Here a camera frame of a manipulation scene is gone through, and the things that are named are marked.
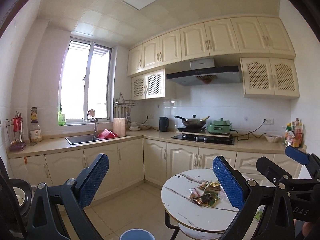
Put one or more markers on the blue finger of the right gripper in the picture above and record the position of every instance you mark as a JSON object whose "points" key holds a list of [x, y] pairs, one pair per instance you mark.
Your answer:
{"points": [[280, 178], [297, 155]]}

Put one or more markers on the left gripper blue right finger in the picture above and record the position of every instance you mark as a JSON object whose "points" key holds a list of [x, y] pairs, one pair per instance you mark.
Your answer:
{"points": [[232, 182]]}

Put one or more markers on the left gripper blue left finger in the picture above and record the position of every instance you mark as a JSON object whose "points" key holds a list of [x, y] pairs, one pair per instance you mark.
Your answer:
{"points": [[89, 180]]}

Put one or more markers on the gold soup packet wrapper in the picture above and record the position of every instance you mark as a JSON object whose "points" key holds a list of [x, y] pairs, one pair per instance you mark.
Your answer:
{"points": [[210, 186]]}

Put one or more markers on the green gold snack wrapper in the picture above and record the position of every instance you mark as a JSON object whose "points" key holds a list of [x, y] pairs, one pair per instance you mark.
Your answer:
{"points": [[210, 199]]}

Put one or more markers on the red white checkered wrapper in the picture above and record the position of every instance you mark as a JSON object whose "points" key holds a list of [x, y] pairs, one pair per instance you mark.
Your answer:
{"points": [[194, 193]]}

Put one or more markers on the steel kitchen sink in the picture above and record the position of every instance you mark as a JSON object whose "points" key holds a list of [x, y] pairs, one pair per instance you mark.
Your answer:
{"points": [[81, 139]]}

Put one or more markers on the blue plastic trash bucket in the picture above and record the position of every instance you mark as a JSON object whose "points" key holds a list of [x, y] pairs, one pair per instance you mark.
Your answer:
{"points": [[137, 234]]}

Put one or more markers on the kitchen window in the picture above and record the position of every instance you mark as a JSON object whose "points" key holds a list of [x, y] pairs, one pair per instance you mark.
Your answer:
{"points": [[84, 81]]}

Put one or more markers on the cluster of condiment bottles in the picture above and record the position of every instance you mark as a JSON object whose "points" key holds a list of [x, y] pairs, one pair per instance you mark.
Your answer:
{"points": [[294, 133]]}

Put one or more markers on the white bowl on counter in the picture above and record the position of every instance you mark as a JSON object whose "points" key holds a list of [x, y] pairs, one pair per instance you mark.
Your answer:
{"points": [[273, 138]]}

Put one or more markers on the black gas stove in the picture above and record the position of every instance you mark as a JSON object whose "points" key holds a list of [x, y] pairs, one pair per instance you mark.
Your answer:
{"points": [[197, 138]]}

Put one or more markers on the wooden board under cookers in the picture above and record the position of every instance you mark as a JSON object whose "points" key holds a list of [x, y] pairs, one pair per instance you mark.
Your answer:
{"points": [[205, 133]]}

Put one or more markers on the lower cream base cabinets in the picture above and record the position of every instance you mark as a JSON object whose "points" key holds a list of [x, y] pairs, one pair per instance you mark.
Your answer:
{"points": [[140, 158]]}

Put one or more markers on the green electric cooker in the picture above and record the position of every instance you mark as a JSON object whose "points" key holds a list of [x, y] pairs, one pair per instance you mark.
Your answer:
{"points": [[220, 126]]}

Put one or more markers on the red plastic basin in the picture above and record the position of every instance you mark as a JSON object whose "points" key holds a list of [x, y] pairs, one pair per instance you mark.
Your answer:
{"points": [[107, 134]]}

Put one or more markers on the black rice cooker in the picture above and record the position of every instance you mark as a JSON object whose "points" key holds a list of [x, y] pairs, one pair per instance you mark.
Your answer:
{"points": [[24, 195]]}

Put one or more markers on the steel wok with lid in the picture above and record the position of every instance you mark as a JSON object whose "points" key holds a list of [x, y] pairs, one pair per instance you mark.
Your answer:
{"points": [[193, 122]]}

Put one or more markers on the chrome sink faucet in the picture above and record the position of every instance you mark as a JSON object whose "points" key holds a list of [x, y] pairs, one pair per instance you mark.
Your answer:
{"points": [[92, 118]]}

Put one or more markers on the wooden cutting board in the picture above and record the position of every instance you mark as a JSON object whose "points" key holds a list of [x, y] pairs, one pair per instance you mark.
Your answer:
{"points": [[119, 126]]}

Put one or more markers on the green bottle on windowsill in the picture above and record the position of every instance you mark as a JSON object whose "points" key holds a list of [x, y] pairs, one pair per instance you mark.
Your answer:
{"points": [[61, 119]]}

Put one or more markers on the large cooking oil bottle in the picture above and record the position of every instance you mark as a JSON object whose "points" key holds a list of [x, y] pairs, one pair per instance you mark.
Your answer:
{"points": [[35, 130]]}

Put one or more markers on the stacked white bowls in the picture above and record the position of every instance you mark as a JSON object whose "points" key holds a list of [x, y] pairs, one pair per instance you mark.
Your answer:
{"points": [[134, 126]]}

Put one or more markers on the black electric kettle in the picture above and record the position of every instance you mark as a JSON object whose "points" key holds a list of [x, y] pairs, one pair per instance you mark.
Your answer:
{"points": [[163, 124]]}

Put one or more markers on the hanging utensil rack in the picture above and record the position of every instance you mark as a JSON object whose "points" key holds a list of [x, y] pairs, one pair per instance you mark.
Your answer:
{"points": [[123, 108]]}

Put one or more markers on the black range hood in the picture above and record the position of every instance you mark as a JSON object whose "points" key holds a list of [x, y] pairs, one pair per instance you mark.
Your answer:
{"points": [[206, 72]]}

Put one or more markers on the wall power socket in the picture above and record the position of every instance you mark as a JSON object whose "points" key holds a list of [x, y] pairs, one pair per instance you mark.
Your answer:
{"points": [[268, 121]]}

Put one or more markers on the wire rack with red utensils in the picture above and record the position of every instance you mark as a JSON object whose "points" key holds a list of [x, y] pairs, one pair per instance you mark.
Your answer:
{"points": [[14, 127]]}

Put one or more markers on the upper cream wall cabinets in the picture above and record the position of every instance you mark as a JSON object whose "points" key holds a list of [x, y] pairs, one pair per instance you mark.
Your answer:
{"points": [[260, 46]]}

